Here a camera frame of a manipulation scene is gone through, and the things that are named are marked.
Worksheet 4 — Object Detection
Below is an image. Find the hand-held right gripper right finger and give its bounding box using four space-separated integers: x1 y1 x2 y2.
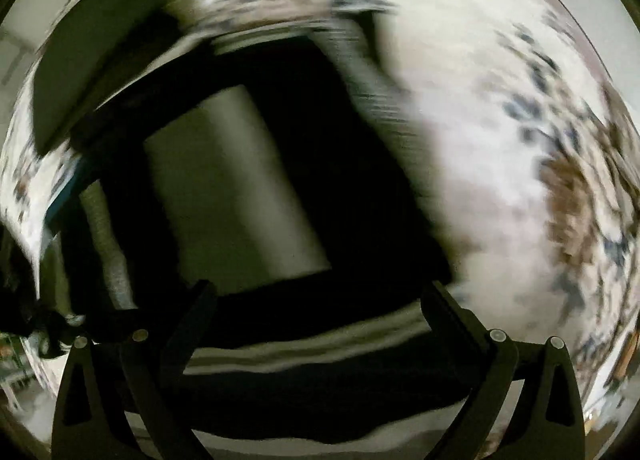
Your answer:
421 282 587 460

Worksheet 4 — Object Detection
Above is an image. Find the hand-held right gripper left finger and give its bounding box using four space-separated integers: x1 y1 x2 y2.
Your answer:
50 280 219 460

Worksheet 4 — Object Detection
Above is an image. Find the black garment with striped trim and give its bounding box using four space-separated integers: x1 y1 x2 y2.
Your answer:
40 10 482 446

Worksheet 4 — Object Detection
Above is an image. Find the white floral bedsheet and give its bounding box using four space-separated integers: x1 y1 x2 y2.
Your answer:
0 0 640 447

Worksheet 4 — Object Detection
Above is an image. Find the dark green cloth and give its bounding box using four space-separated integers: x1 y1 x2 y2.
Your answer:
29 0 197 157

